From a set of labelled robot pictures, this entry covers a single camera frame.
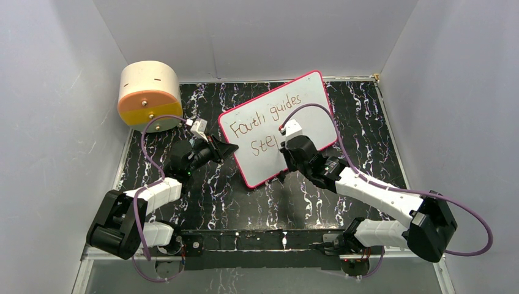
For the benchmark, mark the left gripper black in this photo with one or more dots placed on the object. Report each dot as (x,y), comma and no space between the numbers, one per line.
(220,150)

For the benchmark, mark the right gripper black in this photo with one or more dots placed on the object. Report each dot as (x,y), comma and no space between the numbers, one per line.
(286,155)

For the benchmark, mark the pink framed whiteboard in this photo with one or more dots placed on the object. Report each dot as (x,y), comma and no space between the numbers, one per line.
(254,125)

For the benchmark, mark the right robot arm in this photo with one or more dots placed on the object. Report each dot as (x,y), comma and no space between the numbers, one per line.
(424,224)

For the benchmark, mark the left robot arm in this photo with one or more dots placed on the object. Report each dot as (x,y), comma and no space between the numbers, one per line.
(120,227)

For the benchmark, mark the beige orange cylindrical container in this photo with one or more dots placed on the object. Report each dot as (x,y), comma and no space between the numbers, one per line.
(149,89)

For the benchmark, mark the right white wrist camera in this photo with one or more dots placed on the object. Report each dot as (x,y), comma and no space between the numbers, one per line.
(289,131)

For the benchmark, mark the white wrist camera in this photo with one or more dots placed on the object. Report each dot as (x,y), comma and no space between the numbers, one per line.
(197,127)
(289,131)

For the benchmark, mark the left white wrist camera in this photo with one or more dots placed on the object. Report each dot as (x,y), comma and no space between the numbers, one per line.
(197,127)

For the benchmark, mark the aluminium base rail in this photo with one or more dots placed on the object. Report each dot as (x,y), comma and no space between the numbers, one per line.
(259,249)

